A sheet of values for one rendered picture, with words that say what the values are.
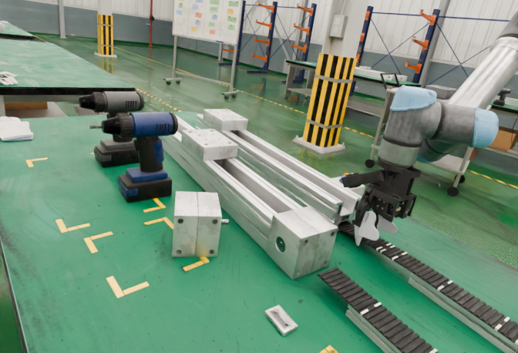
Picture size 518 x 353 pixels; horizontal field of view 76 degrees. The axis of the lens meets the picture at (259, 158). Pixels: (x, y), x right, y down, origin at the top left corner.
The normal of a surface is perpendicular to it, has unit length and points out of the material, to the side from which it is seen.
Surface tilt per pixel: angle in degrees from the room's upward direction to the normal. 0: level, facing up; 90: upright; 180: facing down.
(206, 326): 0
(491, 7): 90
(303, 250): 90
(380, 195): 90
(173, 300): 0
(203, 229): 90
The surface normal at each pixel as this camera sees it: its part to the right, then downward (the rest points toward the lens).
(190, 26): -0.48, 0.25
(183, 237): 0.20, 0.37
